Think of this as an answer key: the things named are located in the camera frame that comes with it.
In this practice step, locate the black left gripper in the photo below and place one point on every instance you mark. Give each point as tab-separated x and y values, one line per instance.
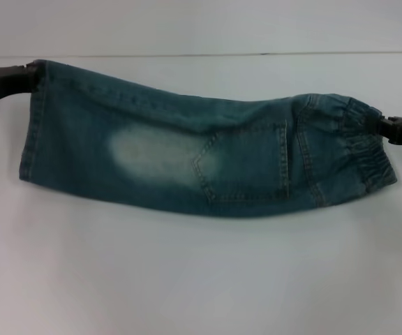
0	83

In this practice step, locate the blue denim shorts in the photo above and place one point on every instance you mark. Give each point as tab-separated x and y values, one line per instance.
187	157

